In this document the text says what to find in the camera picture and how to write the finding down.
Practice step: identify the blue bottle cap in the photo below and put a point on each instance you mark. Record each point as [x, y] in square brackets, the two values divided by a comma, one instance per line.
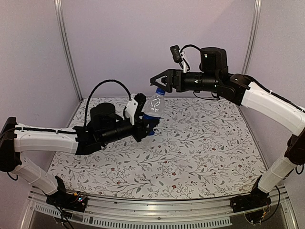
[160, 91]

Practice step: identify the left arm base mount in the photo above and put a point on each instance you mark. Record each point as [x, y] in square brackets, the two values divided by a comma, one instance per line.
[61, 199]

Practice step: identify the clear plastic Pepsi bottle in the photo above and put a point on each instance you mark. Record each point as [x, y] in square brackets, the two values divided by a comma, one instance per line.
[153, 109]

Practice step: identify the aluminium frame post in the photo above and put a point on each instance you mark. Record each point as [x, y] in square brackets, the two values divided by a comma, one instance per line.
[66, 48]
[252, 37]

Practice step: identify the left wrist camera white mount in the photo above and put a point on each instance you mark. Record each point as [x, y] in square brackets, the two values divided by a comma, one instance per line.
[133, 109]

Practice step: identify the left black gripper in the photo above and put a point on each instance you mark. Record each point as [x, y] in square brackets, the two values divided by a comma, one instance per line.
[141, 125]

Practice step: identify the floral patterned table mat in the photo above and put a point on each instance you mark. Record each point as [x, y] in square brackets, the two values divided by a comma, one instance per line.
[200, 149]

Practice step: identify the aluminium front rail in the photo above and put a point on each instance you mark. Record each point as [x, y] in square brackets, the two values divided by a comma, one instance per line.
[120, 213]

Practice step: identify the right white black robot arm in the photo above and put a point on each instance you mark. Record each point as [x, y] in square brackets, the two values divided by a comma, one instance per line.
[241, 90]

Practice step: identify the left aluminium frame post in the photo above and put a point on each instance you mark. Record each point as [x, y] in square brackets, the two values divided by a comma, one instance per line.
[66, 48]

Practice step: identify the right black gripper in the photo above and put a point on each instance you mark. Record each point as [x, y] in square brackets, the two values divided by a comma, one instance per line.
[170, 82]

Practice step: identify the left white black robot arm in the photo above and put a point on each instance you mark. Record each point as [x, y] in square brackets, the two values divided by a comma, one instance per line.
[104, 127]

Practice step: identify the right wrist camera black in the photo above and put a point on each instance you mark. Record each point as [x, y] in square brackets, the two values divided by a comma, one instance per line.
[179, 58]

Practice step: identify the right aluminium frame post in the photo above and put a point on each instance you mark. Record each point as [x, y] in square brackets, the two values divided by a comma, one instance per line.
[252, 37]

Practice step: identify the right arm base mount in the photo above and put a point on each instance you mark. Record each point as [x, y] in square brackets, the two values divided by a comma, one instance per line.
[254, 205]

